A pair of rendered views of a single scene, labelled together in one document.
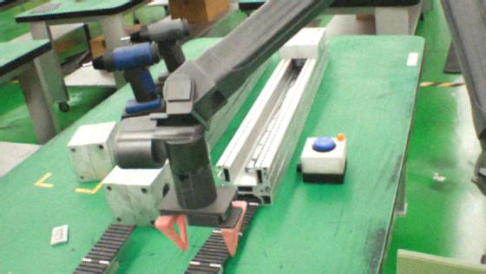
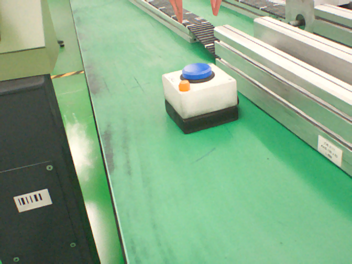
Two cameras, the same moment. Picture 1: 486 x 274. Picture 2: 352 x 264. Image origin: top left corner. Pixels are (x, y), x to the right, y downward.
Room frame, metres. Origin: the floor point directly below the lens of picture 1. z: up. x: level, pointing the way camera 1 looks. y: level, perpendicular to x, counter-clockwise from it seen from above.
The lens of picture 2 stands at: (1.27, -0.52, 1.06)
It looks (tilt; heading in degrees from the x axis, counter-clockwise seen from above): 29 degrees down; 143
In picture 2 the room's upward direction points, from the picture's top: 7 degrees counter-clockwise
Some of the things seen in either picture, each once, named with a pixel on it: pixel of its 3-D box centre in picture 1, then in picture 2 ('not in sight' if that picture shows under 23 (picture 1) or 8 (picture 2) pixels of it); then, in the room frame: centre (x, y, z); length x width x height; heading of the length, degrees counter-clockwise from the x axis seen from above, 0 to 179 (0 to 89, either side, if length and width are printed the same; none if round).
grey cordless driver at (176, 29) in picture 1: (160, 59); not in sight; (1.44, 0.19, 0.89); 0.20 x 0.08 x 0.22; 92
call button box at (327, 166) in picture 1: (320, 159); (204, 94); (0.86, -0.15, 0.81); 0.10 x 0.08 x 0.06; 69
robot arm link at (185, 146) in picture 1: (182, 149); not in sight; (0.61, 0.08, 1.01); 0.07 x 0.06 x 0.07; 73
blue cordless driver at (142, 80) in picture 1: (127, 88); not in sight; (1.24, 0.26, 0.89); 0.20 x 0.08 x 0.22; 91
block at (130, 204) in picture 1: (147, 192); (316, 18); (0.81, 0.18, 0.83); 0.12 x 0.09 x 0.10; 69
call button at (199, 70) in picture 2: (324, 145); (197, 74); (0.86, -0.16, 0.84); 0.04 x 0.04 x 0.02
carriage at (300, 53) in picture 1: (303, 47); not in sight; (1.40, -0.23, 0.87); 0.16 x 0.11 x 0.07; 159
